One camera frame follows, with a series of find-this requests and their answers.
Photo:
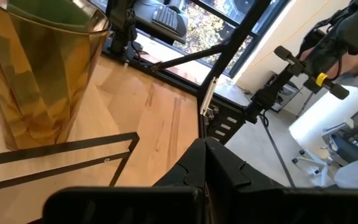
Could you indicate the black aluminium table frame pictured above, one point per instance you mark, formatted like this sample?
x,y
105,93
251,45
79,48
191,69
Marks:
x,y
238,40

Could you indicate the black keyboard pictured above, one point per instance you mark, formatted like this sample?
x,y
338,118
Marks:
x,y
169,19

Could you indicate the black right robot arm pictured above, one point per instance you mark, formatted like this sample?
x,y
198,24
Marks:
x,y
118,28

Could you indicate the person's forearm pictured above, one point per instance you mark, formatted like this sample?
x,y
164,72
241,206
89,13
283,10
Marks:
x,y
357,62

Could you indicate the amber transparent cup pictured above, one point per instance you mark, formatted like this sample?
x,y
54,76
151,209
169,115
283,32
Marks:
x,y
42,93

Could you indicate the office chair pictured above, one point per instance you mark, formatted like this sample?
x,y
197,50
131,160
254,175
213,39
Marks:
x,y
343,146

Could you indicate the black window frame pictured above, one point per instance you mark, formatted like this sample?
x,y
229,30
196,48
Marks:
x,y
261,35

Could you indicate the black stand leg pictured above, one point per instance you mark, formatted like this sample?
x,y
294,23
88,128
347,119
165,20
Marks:
x,y
277,149

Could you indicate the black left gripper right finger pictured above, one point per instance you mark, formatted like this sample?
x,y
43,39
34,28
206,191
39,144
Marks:
x,y
225,174

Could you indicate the silver frame bracket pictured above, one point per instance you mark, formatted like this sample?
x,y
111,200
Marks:
x,y
209,95

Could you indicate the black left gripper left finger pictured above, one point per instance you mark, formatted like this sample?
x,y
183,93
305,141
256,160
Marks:
x,y
191,168

